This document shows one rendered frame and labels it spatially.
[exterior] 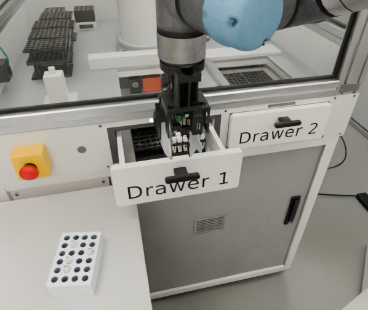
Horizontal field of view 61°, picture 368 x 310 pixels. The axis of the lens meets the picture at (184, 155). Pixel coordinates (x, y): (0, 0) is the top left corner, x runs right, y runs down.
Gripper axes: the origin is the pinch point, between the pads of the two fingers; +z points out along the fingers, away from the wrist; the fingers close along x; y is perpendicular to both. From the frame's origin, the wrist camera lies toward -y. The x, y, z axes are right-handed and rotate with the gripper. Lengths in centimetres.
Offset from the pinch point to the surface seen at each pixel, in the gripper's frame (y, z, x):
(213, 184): -0.8, 12.4, 8.2
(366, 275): -6, 93, 88
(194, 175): 2.5, 5.3, 2.6
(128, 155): -17.1, 13.2, -10.2
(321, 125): -15.0, 10.5, 44.6
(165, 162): -1.1, 3.7, -2.8
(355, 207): -46, 98, 113
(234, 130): -15.1, 8.1, 18.3
